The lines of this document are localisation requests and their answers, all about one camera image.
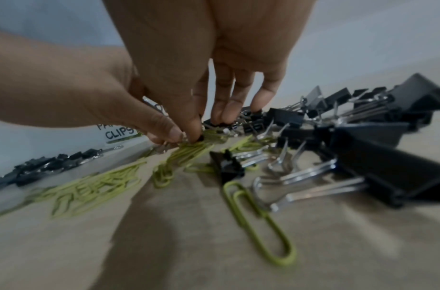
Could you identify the white labelled organizer tray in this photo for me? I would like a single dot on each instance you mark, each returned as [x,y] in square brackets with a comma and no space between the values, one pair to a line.
[119,133]

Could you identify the single green paper clip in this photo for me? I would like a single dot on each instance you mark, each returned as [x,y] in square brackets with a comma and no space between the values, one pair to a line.
[248,209]

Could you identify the person's left hand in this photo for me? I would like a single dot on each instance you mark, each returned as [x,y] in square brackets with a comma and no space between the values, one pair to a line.
[62,82]

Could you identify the pile of black binder clips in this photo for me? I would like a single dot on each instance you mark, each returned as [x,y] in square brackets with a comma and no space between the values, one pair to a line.
[349,113]

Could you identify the person's right hand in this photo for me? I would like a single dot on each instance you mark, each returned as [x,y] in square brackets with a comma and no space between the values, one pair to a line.
[205,34]

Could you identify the small black binder clip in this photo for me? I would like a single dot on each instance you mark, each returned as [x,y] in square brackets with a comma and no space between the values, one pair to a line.
[225,165]

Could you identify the large black binder clip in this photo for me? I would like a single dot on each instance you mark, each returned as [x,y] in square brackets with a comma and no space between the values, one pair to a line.
[391,167]

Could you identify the pile of green paper clips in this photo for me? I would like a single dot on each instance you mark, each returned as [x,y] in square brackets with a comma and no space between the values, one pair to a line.
[186,155]

